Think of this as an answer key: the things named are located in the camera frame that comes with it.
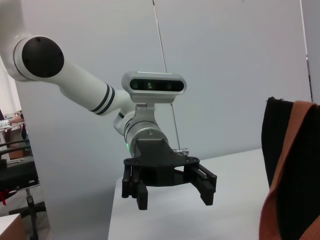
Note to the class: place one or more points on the silver partition frame post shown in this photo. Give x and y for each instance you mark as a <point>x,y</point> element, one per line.
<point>307,50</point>

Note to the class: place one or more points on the wooden board corner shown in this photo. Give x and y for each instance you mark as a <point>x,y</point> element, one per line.
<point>10,227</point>

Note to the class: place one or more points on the background desk with clutter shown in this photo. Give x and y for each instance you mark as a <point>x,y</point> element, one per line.
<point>15,120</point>

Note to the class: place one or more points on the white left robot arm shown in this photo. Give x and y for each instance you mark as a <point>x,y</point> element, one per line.
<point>82,82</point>

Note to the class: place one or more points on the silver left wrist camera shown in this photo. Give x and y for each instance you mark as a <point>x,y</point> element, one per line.
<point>155,85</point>

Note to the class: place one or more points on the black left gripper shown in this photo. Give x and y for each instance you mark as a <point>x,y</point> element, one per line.
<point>160,160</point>

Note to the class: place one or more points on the black office chair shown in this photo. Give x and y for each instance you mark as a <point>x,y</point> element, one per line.
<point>17,175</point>

